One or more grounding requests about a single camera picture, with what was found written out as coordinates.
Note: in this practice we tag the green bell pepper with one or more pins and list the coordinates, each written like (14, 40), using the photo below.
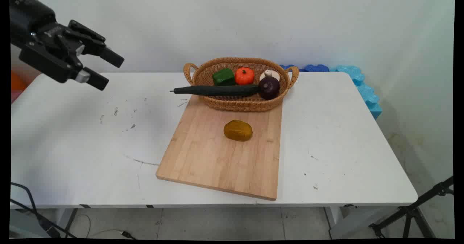
(223, 77)

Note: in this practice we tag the orange tomato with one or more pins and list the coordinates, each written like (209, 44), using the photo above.
(244, 77)

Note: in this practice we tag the long dark green cucumber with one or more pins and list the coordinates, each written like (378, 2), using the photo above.
(217, 90)

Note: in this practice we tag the black tripod stand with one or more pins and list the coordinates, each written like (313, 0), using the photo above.
(411, 211)

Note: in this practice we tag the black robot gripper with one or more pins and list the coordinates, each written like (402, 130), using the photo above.
(30, 17)

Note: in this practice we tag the orange object behind table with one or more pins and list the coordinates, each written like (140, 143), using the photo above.
(18, 81)

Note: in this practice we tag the white garlic bulb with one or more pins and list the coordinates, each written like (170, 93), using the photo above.
(270, 74)

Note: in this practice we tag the wooden cutting board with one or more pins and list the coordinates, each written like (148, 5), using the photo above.
(217, 164)

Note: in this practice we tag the yellow-brown potato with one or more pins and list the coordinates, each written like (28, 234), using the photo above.
(237, 131)

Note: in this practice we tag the light blue foam mat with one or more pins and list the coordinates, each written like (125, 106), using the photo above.
(366, 91)

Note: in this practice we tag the dark blue foam mat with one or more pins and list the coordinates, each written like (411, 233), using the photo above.
(290, 67)
(316, 67)

